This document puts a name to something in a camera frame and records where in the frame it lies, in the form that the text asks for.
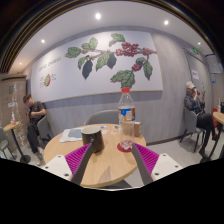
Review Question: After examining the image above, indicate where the blue-framed wall notice board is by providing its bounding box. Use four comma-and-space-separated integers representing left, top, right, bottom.
205, 54, 224, 75

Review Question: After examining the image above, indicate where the grey chair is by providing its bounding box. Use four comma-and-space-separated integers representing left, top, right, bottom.
179, 107, 206, 153
36, 114, 54, 149
0, 126, 10, 160
83, 109, 120, 127

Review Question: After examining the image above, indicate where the person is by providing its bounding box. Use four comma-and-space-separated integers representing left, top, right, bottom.
184, 80, 218, 158
22, 93, 48, 164

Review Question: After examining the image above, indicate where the round ceiling lights group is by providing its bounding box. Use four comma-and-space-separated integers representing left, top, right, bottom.
16, 12, 203, 65

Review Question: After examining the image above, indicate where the clear red-capped drink bottle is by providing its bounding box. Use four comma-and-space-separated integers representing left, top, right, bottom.
117, 87, 136, 152

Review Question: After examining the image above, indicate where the coffee plant wall mural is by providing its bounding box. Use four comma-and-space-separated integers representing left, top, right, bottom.
30, 30, 164, 103

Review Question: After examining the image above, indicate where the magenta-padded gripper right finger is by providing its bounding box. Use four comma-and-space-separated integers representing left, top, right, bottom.
130, 142, 184, 186

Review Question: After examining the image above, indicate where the flat round red coaster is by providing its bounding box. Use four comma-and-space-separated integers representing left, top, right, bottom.
116, 142, 134, 153

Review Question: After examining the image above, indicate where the black mug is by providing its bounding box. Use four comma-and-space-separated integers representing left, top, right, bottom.
80, 125, 105, 154

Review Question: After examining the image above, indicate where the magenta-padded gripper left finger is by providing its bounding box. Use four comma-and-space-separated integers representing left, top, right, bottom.
41, 141, 96, 186

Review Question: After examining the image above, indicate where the small brown cardboard box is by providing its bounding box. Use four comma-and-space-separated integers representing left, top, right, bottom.
133, 120, 142, 138

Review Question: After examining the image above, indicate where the small round wooden side table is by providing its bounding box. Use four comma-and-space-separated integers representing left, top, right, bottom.
2, 121, 32, 164

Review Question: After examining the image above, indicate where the white paper sheet blue print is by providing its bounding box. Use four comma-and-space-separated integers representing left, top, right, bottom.
59, 125, 109, 143

